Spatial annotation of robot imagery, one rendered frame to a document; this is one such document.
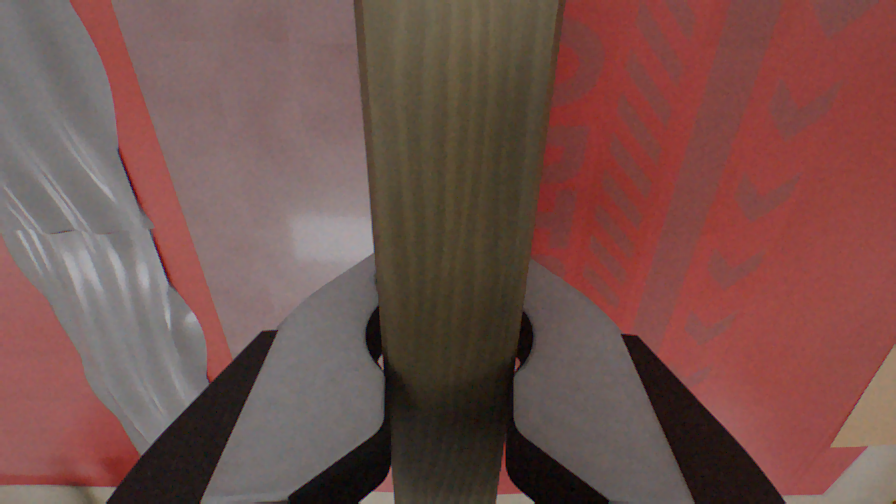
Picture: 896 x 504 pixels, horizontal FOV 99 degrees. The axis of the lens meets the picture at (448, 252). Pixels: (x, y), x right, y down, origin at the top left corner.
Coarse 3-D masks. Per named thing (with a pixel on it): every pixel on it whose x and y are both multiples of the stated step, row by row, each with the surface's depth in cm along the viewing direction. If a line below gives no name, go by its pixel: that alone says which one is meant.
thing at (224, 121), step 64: (128, 0) 13; (192, 0) 13; (256, 0) 13; (320, 0) 13; (128, 64) 14; (192, 64) 14; (256, 64) 14; (320, 64) 14; (128, 128) 15; (192, 128) 15; (256, 128) 15; (320, 128) 15; (832, 128) 15; (192, 192) 17; (256, 192) 17; (320, 192) 17; (832, 192) 16
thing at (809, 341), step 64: (0, 256) 18; (192, 256) 18; (256, 256) 18; (320, 256) 18; (832, 256) 18; (0, 320) 20; (256, 320) 20; (768, 320) 20; (832, 320) 20; (0, 384) 22; (64, 384) 22; (768, 384) 22; (832, 384) 22; (0, 448) 25; (64, 448) 25; (128, 448) 25; (768, 448) 25; (832, 448) 25
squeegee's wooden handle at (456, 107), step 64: (384, 0) 5; (448, 0) 5; (512, 0) 5; (384, 64) 5; (448, 64) 5; (512, 64) 5; (384, 128) 6; (448, 128) 6; (512, 128) 6; (384, 192) 6; (448, 192) 6; (512, 192) 6; (384, 256) 7; (448, 256) 7; (512, 256) 7; (384, 320) 8; (448, 320) 7; (512, 320) 8; (448, 384) 8; (448, 448) 9
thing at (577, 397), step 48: (528, 288) 10; (528, 336) 9; (576, 336) 9; (528, 384) 8; (576, 384) 8; (624, 384) 8; (528, 432) 7; (576, 432) 7; (624, 432) 7; (528, 480) 7; (576, 480) 6; (624, 480) 6; (672, 480) 6
